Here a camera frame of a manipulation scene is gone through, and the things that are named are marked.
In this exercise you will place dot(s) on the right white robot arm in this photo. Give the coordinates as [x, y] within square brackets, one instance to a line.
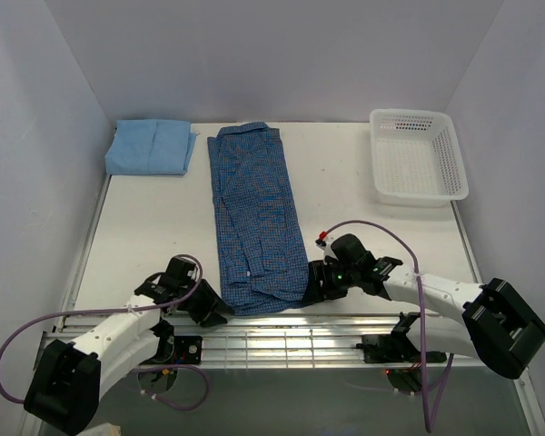
[490, 321]

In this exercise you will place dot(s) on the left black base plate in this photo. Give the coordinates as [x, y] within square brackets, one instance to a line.
[184, 350]

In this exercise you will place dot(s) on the aluminium rail frame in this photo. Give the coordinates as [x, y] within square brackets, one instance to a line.
[312, 338]

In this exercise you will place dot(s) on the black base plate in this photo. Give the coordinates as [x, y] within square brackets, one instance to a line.
[388, 348]
[184, 350]

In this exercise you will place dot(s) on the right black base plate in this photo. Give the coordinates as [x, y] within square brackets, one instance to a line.
[388, 348]

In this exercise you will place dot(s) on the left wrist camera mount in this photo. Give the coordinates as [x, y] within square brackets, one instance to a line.
[190, 272]

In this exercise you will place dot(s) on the blue plaid long sleeve shirt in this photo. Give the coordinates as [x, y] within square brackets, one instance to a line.
[262, 258]

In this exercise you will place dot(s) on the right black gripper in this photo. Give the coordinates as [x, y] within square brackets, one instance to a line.
[318, 271]

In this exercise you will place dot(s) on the white plastic basket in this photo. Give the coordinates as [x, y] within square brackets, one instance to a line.
[416, 158]

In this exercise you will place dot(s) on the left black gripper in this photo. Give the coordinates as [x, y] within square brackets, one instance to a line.
[205, 315]

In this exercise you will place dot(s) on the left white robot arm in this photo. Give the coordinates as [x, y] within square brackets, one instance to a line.
[72, 377]

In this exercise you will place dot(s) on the folded light blue shirt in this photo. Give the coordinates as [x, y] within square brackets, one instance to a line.
[150, 147]

